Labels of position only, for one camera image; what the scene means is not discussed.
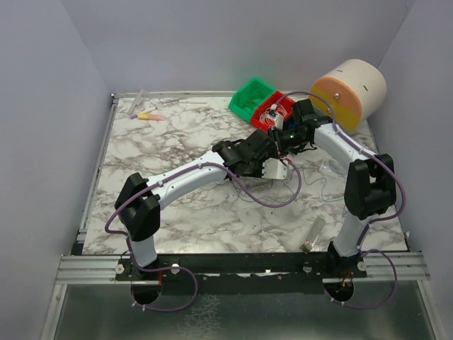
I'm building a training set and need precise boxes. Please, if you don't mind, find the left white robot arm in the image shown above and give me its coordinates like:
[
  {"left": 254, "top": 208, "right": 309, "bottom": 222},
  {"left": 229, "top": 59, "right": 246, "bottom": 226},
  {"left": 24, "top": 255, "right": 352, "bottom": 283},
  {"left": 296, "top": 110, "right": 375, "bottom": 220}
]
[{"left": 115, "top": 130, "right": 287, "bottom": 267}]

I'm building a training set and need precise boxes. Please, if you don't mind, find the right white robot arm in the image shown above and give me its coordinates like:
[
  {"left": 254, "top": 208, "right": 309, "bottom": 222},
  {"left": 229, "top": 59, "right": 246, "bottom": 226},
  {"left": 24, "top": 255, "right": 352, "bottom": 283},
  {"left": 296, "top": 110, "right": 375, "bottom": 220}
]
[{"left": 268, "top": 99, "right": 396, "bottom": 259}]

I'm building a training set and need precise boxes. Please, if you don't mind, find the red plastic bin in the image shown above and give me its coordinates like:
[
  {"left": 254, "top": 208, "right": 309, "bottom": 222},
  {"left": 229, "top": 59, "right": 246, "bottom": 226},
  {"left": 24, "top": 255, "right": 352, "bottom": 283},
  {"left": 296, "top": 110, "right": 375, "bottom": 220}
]
[{"left": 250, "top": 91, "right": 294, "bottom": 132}]

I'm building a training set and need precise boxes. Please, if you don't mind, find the clear protractor packet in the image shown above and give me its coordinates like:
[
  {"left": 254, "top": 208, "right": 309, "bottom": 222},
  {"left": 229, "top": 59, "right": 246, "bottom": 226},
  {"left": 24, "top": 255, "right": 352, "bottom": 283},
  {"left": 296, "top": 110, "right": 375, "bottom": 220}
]
[{"left": 319, "top": 159, "right": 347, "bottom": 179}]

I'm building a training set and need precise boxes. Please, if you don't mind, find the green plastic bin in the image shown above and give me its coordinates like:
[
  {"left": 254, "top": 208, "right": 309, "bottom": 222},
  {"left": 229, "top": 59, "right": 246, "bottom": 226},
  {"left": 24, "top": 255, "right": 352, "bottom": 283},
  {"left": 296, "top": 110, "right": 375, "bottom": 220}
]
[{"left": 228, "top": 77, "right": 277, "bottom": 123}]

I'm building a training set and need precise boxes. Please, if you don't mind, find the large beige cylinder drum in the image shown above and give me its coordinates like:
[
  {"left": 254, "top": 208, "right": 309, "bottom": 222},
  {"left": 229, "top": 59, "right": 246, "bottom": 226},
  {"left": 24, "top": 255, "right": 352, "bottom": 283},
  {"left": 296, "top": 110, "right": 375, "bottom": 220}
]
[{"left": 309, "top": 59, "right": 387, "bottom": 132}]

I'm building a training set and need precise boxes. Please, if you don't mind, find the small grey staples box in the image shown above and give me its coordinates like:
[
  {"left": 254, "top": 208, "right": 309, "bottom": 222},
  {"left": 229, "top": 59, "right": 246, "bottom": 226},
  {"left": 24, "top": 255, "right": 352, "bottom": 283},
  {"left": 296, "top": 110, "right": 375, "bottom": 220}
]
[{"left": 299, "top": 217, "right": 326, "bottom": 254}]

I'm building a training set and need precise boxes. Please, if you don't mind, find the pink yellow marker pen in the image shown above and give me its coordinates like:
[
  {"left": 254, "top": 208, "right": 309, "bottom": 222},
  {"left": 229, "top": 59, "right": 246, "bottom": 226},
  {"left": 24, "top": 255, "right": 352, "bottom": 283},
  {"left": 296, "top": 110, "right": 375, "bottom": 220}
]
[{"left": 130, "top": 113, "right": 165, "bottom": 121}]

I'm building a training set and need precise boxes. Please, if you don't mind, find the clear plastic tube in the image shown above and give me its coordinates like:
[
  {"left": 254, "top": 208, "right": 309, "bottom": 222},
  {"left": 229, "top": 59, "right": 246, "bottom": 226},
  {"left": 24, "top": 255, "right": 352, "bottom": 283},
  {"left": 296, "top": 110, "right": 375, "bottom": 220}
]
[{"left": 128, "top": 89, "right": 145, "bottom": 115}]

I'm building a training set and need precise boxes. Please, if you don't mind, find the black mounting base bar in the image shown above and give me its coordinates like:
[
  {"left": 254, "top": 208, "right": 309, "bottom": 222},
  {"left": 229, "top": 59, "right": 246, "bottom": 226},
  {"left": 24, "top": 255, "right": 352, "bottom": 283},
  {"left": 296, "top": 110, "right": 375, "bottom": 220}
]
[{"left": 115, "top": 251, "right": 367, "bottom": 295}]

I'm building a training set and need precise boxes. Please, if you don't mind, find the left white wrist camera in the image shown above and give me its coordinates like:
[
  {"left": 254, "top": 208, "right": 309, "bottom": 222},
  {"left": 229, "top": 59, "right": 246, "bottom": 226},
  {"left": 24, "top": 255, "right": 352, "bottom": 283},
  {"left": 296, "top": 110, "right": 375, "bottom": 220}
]
[{"left": 262, "top": 158, "right": 288, "bottom": 180}]

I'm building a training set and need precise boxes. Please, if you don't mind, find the white coiled cable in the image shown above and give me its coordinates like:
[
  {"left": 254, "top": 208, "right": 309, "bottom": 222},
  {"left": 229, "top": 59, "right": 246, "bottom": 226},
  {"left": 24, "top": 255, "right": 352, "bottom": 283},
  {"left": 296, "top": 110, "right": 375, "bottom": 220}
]
[{"left": 258, "top": 106, "right": 284, "bottom": 128}]

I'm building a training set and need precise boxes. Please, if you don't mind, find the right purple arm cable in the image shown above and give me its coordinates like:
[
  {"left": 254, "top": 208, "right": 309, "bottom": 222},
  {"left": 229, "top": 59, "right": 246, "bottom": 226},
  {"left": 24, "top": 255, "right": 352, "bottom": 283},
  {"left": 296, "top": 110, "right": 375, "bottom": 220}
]
[{"left": 274, "top": 91, "right": 407, "bottom": 311}]

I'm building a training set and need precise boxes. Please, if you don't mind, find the green coiled cable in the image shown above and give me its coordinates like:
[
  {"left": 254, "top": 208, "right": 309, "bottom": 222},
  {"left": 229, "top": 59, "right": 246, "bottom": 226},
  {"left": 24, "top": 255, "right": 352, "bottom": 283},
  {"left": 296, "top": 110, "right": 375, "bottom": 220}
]
[{"left": 239, "top": 95, "right": 265, "bottom": 109}]

